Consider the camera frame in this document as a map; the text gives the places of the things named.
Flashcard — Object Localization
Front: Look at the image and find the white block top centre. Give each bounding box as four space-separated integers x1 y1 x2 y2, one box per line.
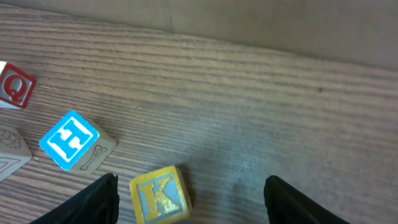
1 61 37 110

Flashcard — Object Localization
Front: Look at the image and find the yellow block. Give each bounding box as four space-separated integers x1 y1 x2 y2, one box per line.
129 166 192 224

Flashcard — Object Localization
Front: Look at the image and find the blue letter P block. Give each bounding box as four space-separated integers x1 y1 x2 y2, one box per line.
1 126 33 180

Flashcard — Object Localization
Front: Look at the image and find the blue block top right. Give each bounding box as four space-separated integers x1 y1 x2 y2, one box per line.
39 110 117 174

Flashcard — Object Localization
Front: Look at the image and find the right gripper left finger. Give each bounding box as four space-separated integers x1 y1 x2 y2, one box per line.
31 173 120 224

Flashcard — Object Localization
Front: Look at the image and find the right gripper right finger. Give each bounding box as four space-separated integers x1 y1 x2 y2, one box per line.
264 175 348 224

